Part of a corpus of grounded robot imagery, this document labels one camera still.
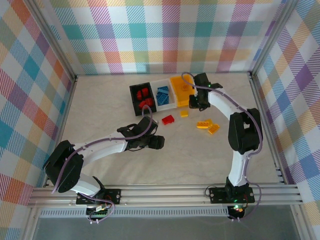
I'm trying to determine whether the aluminium side rail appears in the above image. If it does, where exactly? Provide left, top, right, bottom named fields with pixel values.
left=43, top=74, right=79, bottom=188
left=248, top=72, right=288, bottom=186

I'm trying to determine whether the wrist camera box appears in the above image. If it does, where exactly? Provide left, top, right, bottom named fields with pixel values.
left=138, top=116, right=159, bottom=137
left=188, top=94, right=199, bottom=110

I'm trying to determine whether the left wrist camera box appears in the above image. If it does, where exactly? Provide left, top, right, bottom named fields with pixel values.
left=138, top=116, right=159, bottom=137

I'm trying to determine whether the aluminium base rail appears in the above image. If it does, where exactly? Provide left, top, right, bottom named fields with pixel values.
left=27, top=183, right=305, bottom=208

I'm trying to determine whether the grey slotted cable duct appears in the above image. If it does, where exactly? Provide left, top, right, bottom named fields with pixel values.
left=39, top=209, right=230, bottom=218

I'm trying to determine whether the white plastic bin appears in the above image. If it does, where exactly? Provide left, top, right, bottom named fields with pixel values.
left=149, top=79, right=179, bottom=111

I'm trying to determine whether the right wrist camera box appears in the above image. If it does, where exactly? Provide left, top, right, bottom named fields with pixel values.
left=188, top=94, right=199, bottom=110

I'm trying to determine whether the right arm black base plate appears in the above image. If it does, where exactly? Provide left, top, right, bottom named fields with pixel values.
left=208, top=186, right=256, bottom=204

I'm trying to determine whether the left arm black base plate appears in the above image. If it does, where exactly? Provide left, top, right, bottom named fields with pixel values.
left=75, top=188, right=122, bottom=206

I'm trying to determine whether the yellow plastic bin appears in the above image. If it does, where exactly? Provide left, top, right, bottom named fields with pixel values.
left=169, top=75, right=195, bottom=108

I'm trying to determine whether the large blue lego plate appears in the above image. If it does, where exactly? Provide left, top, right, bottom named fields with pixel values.
left=156, top=94, right=171, bottom=105

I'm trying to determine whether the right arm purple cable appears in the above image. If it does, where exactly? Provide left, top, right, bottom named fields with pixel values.
left=181, top=71, right=264, bottom=222

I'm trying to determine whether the aluminium frame post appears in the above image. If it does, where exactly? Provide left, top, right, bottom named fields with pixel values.
left=248, top=0, right=301, bottom=80
left=23, top=0, right=78, bottom=80

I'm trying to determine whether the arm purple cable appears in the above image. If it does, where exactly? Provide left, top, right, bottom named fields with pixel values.
left=181, top=71, right=264, bottom=222
left=51, top=104, right=154, bottom=225

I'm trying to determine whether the black plastic bin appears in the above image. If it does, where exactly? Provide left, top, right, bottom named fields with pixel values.
left=129, top=82, right=158, bottom=118

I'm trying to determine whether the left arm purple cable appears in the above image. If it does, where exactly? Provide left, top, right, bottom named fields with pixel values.
left=51, top=104, right=154, bottom=225

